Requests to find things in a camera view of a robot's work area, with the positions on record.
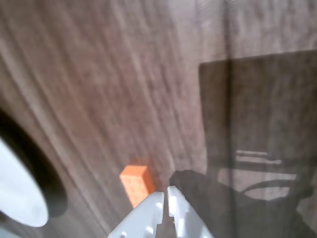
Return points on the white round plate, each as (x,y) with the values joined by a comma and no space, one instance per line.
(17,193)

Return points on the orange lego block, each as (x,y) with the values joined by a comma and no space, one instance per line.
(135,186)

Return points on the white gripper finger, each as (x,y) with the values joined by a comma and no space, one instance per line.
(185,218)
(146,213)

